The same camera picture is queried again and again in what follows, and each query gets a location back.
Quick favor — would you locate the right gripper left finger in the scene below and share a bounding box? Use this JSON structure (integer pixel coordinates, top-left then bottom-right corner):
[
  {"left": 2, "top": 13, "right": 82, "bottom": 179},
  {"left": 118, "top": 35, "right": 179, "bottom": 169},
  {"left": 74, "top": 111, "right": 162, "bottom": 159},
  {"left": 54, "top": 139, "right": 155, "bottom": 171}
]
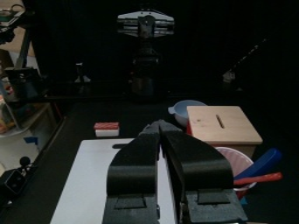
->
[{"left": 102, "top": 119, "right": 162, "bottom": 224}]

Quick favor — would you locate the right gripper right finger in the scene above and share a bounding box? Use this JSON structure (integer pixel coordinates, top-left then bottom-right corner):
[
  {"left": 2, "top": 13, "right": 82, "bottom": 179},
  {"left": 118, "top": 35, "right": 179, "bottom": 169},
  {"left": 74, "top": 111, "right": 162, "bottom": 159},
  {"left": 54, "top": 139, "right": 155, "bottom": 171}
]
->
[{"left": 158, "top": 119, "right": 249, "bottom": 224}]

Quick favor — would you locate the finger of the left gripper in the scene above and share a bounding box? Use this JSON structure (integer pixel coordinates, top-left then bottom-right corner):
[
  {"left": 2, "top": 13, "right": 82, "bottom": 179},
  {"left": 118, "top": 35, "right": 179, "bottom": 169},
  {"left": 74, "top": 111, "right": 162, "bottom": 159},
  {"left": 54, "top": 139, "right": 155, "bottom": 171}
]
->
[
  {"left": 138, "top": 15, "right": 149, "bottom": 39},
  {"left": 146, "top": 15, "right": 157, "bottom": 39}
]

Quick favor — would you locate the red and white nigiri sushi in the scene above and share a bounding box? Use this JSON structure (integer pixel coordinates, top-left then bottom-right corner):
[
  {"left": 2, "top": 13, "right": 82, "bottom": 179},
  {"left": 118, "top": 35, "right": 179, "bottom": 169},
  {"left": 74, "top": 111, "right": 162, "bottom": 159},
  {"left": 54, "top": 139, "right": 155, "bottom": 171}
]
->
[{"left": 94, "top": 122, "right": 121, "bottom": 138}]

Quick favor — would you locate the white cutting board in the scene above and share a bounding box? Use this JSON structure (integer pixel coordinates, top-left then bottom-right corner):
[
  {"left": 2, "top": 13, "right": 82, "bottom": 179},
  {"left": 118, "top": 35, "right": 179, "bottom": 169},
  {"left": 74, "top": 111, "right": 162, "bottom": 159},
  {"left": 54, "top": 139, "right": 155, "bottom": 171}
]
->
[{"left": 50, "top": 137, "right": 179, "bottom": 224}]

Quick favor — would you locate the red plastic cup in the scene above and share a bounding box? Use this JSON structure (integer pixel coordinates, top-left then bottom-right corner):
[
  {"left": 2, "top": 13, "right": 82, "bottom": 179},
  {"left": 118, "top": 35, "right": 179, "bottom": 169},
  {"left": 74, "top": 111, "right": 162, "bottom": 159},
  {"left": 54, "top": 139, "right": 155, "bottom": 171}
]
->
[{"left": 214, "top": 146, "right": 258, "bottom": 201}]

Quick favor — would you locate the wooden box with red front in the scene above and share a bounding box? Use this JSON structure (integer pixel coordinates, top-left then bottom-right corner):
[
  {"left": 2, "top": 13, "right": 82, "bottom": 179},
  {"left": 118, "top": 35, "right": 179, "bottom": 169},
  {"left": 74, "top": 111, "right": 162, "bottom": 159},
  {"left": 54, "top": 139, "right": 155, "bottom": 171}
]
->
[{"left": 186, "top": 105, "right": 265, "bottom": 158}]

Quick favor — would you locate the grey bowl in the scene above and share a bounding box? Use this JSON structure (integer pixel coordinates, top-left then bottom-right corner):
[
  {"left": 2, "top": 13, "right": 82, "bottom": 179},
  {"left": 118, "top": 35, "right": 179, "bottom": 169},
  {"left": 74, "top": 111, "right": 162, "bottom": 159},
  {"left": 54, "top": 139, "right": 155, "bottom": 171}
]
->
[{"left": 167, "top": 99, "right": 209, "bottom": 128}]

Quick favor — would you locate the black tripod stand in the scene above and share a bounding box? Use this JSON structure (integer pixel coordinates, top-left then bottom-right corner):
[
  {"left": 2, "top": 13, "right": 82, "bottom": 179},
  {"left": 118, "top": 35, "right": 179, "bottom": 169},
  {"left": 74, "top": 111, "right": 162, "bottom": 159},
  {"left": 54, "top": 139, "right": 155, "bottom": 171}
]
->
[{"left": 3, "top": 27, "right": 44, "bottom": 103}]

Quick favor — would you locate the red handled utensil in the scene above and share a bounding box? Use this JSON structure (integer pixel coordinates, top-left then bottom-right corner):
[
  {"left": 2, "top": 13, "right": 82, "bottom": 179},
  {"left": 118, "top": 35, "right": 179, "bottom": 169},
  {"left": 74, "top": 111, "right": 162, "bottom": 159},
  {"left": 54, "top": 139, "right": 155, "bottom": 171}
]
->
[{"left": 233, "top": 171, "right": 285, "bottom": 188}]

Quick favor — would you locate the blue handled utensil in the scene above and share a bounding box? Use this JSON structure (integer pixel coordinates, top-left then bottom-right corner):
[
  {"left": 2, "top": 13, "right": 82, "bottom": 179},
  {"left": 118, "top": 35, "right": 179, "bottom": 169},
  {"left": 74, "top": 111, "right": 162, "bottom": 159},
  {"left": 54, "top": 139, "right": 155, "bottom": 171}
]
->
[{"left": 233, "top": 147, "right": 285, "bottom": 180}]

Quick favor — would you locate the frame foot bracket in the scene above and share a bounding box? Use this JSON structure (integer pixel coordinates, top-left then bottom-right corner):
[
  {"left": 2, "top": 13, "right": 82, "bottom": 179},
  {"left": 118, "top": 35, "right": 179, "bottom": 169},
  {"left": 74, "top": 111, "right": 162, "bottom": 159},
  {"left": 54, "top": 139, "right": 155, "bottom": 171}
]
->
[{"left": 74, "top": 61, "right": 94, "bottom": 84}]

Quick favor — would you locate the diagonal frame brace rod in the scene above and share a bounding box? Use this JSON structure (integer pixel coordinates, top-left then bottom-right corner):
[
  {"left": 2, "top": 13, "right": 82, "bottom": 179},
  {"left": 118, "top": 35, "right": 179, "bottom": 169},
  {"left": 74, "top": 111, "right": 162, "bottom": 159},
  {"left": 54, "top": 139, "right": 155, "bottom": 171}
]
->
[{"left": 222, "top": 36, "right": 271, "bottom": 85}]

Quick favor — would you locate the black camera with microphone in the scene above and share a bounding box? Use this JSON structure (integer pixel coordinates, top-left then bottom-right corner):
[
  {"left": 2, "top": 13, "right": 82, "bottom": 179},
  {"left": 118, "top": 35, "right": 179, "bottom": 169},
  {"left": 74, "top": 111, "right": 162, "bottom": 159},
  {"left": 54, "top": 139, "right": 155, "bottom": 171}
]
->
[{"left": 0, "top": 156, "right": 39, "bottom": 206}]

